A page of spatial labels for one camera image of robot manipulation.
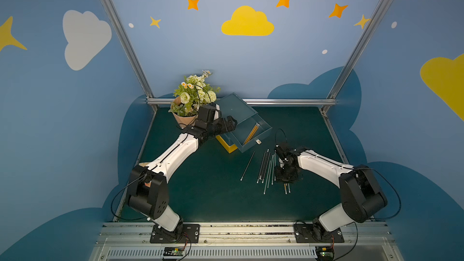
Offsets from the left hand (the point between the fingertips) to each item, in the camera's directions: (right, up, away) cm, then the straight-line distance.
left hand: (230, 121), depth 85 cm
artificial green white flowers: (-19, +15, +5) cm, 24 cm away
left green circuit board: (-23, -53, -13) cm, 59 cm away
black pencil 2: (+19, -25, +8) cm, 32 cm away
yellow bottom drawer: (-1, -14, +11) cm, 18 cm away
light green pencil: (+23, -25, +11) cm, 36 cm away
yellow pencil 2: (+11, -6, +5) cm, 14 cm away
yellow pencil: (+10, -6, +5) cm, 13 cm away
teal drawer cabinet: (+2, +9, +14) cm, 17 cm away
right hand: (+26, -28, +4) cm, 38 cm away
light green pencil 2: (+29, -33, +3) cm, 44 cm away
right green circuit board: (+39, -55, -12) cm, 68 cm away
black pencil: (+17, -24, +11) cm, 31 cm away
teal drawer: (+10, -5, +6) cm, 12 cm away
